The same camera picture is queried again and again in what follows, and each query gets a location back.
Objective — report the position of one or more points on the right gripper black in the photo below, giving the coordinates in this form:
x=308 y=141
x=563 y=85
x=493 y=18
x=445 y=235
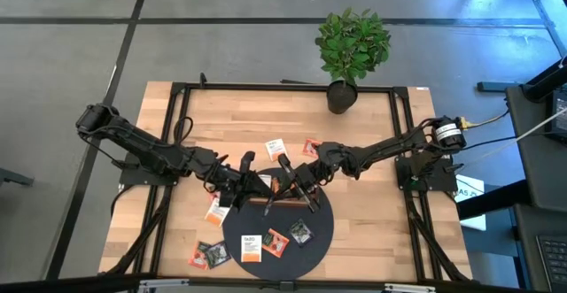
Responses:
x=328 y=160

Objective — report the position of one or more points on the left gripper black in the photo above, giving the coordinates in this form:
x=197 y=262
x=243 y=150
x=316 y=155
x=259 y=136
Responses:
x=232 y=182

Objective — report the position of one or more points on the white orange Tazo tea packet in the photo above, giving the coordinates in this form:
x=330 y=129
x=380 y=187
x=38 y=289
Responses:
x=251 y=249
x=266 y=180
x=275 y=149
x=216 y=215

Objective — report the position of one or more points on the dark blackcurrant tea packet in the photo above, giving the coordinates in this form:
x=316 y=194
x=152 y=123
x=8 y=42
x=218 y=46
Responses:
x=218 y=255
x=301 y=233

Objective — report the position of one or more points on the green plant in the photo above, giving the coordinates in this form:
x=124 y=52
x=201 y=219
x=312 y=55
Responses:
x=354 y=40

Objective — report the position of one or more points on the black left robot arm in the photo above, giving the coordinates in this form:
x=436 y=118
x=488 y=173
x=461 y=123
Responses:
x=146 y=147

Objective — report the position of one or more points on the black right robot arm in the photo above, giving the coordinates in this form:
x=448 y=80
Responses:
x=390 y=149

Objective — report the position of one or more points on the wooden three-compartment tea tray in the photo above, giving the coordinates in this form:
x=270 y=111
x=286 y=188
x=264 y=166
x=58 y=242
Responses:
x=283 y=202

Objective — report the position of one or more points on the round dark woven placemat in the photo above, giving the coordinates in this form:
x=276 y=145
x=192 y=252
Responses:
x=310 y=259

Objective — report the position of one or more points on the white printed sign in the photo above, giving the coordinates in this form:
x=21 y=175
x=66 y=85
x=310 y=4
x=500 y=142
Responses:
x=471 y=189

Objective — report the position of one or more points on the yellow power plug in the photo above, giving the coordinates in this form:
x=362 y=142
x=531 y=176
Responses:
x=463 y=122

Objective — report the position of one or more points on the black bar with silver brackets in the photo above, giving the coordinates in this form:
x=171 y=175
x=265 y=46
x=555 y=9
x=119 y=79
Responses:
x=66 y=284

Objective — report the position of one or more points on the black desk leg beam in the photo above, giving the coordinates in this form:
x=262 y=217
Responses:
x=491 y=200

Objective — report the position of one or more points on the grey furniture foot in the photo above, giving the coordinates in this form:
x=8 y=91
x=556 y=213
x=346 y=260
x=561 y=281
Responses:
x=15 y=179

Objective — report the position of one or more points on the grey-blue floor foot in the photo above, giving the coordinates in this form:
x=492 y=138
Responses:
x=496 y=87

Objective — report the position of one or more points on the dark grey desk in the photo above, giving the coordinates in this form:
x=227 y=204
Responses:
x=531 y=173
x=527 y=249

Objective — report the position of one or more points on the black keyboard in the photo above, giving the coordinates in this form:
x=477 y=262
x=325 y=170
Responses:
x=553 y=257

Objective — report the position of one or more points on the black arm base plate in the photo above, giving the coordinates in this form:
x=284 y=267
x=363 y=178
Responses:
x=133 y=179
x=438 y=181

